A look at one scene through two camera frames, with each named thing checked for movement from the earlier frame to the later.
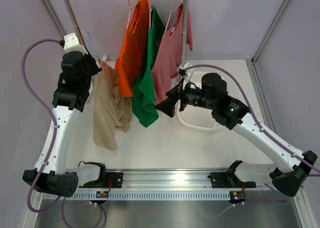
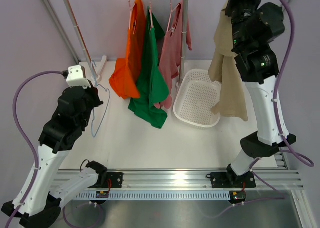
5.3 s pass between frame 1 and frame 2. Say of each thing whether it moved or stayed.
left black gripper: moved
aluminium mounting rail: stayed
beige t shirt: moved
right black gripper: moved
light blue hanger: moved
